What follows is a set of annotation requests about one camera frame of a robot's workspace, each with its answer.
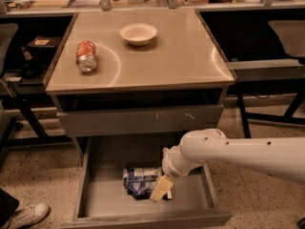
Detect orange soda can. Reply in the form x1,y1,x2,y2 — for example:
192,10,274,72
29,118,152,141
76,40,97,73

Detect black box under desk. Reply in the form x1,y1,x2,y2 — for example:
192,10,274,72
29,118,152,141
27,36,61,60

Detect open grey middle drawer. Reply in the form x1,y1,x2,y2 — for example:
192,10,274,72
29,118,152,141
60,135,232,229

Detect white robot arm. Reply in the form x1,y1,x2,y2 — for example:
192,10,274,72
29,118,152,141
150,129,305,202

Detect blue chip bag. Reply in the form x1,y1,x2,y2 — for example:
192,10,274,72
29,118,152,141
123,167,173,200

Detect white sneaker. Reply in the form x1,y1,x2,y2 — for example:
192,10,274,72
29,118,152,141
0,202,50,229

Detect closed grey top drawer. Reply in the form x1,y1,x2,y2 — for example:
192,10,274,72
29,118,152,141
57,105,224,137

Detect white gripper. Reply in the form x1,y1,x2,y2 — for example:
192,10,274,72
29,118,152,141
150,146,194,202

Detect black bottle under desk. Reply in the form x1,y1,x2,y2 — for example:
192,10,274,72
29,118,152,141
20,46,42,78

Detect grey drawer cabinet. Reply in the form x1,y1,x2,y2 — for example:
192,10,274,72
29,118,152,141
43,7,238,164

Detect white paper bowl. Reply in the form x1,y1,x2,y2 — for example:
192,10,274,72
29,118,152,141
120,23,157,47

